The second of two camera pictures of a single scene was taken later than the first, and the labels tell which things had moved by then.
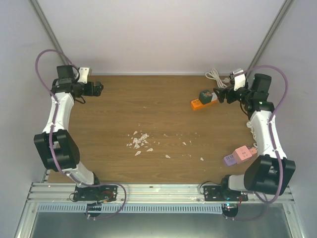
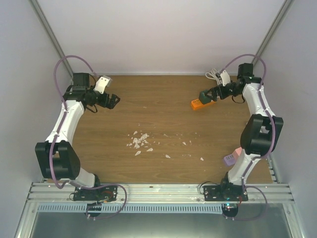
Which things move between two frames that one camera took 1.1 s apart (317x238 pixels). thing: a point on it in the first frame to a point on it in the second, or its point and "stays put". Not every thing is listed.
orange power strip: x=195 y=104 stays put
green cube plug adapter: x=205 y=96 stays put
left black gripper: x=91 y=92 to x=111 y=103
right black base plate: x=215 y=193 stays put
